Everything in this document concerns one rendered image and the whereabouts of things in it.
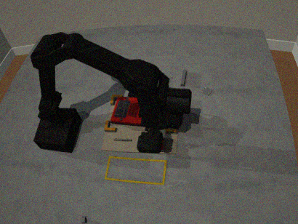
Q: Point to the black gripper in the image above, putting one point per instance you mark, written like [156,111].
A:
[151,140]

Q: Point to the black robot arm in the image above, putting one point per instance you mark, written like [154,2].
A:
[140,78]

